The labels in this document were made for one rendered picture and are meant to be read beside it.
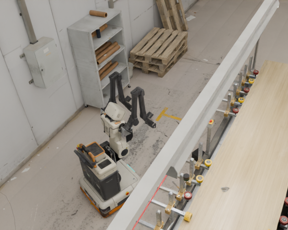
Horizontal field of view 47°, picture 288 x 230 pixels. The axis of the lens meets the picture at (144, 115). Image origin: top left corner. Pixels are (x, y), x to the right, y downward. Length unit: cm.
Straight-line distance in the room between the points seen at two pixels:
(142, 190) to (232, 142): 258
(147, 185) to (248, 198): 207
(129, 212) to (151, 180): 19
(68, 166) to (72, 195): 55
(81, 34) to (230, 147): 279
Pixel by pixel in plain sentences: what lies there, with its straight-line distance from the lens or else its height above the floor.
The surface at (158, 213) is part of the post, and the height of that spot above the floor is 117.
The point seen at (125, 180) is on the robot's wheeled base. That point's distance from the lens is 437.
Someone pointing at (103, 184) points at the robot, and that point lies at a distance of 395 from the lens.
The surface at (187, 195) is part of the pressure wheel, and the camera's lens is 341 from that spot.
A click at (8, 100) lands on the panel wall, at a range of 480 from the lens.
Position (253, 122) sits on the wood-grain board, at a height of 90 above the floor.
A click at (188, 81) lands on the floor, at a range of 653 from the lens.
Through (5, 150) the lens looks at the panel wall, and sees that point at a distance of 505.
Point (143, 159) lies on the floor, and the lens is 498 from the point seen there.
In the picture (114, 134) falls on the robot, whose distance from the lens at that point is 385.
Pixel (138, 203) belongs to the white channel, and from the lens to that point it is 146.
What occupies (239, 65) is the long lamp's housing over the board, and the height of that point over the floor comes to 236.
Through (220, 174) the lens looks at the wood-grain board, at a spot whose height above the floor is 90.
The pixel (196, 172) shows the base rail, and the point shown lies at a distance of 387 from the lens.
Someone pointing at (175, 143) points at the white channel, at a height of 246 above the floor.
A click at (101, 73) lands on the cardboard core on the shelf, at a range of 593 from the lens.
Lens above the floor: 364
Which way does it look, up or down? 39 degrees down
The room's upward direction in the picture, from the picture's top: 5 degrees counter-clockwise
